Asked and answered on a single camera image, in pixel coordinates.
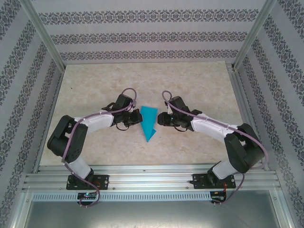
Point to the aluminium lower frame bar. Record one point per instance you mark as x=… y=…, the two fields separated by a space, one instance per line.
x=282 y=209
x=20 y=209

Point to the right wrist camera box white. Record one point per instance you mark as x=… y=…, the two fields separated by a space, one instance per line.
x=169 y=110

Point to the aluminium frame post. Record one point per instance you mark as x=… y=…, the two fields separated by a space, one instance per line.
x=44 y=33
x=255 y=33

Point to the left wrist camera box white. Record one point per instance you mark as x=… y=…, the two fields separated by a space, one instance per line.
x=134 y=104

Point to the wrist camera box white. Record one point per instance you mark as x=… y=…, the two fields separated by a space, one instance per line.
x=134 y=104
x=169 y=110

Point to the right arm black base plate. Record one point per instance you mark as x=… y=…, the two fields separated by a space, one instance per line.
x=230 y=181

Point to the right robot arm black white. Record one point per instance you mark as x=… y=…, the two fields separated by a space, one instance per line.
x=242 y=152

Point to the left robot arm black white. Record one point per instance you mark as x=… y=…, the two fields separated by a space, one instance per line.
x=64 y=142

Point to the grey metal sheet panel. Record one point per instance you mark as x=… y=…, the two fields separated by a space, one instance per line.
x=152 y=216

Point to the blue square paper sheet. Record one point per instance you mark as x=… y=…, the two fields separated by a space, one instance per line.
x=148 y=118

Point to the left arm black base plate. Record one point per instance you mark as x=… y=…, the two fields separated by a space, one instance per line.
x=104 y=180

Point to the aluminium side rail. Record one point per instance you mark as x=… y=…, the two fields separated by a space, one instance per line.
x=244 y=107
x=50 y=114

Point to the aluminium mounting rail beam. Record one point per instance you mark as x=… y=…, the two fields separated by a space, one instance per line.
x=152 y=178

